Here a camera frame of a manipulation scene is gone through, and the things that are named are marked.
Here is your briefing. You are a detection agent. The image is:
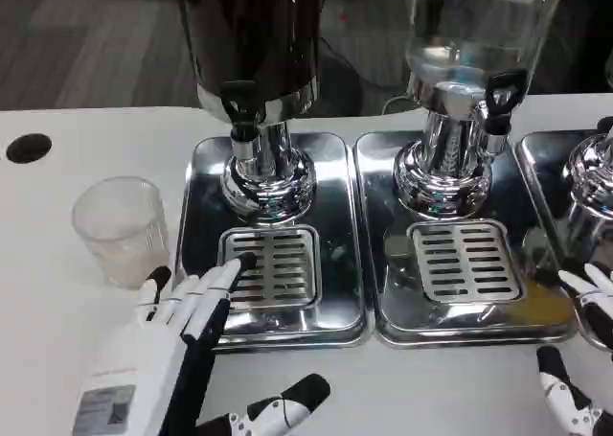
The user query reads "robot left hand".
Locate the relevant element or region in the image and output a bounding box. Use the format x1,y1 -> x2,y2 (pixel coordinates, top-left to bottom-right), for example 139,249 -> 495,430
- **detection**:
71,252 -> 332,436

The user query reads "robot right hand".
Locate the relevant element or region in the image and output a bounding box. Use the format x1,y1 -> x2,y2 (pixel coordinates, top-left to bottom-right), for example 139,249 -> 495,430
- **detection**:
535,262 -> 613,436

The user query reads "clear ribbed glass cup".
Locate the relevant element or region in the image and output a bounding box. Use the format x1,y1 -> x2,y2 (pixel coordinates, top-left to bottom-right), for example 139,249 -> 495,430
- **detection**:
71,175 -> 172,291

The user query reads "chrome drink dispenser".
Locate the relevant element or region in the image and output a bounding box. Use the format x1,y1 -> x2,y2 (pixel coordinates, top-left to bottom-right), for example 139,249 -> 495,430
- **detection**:
550,117 -> 613,284

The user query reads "slotted steel drip grid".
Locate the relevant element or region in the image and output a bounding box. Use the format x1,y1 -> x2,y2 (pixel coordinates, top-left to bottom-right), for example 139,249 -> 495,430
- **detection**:
217,224 -> 322,312
406,218 -> 526,304

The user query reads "steel drip tray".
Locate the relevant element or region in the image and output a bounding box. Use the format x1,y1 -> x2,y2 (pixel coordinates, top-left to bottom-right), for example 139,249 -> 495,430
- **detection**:
514,128 -> 613,354
171,131 -> 369,354
352,129 -> 579,350

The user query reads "black round table grommet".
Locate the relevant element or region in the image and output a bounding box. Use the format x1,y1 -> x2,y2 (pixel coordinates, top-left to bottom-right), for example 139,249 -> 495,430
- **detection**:
5,132 -> 53,164

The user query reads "black dispenser tap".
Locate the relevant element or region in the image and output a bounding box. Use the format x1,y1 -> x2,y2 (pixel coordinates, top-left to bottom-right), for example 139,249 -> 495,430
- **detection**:
218,80 -> 261,162
473,69 -> 529,157

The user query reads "clear drink dispenser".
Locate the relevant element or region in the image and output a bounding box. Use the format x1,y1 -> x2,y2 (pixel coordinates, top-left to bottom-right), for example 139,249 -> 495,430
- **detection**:
393,0 -> 564,219

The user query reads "dark drink dispenser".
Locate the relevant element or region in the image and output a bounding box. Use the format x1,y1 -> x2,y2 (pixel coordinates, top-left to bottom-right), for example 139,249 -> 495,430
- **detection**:
177,0 -> 321,226

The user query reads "grey cable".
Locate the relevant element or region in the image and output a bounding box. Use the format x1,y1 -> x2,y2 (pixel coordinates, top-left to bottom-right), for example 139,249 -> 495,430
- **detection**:
382,93 -> 419,116

